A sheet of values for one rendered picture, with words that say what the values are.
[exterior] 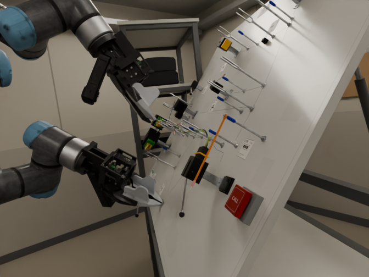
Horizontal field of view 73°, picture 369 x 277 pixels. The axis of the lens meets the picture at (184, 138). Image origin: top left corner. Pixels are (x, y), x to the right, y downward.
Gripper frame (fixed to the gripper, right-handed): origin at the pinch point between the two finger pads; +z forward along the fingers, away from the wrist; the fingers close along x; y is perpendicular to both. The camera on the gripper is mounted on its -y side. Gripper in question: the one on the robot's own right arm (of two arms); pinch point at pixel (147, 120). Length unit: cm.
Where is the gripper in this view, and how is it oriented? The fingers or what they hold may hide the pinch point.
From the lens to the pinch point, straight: 60.2
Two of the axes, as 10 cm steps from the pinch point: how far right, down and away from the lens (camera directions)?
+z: 5.8, 8.0, 1.5
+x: -2.7, 0.1, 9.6
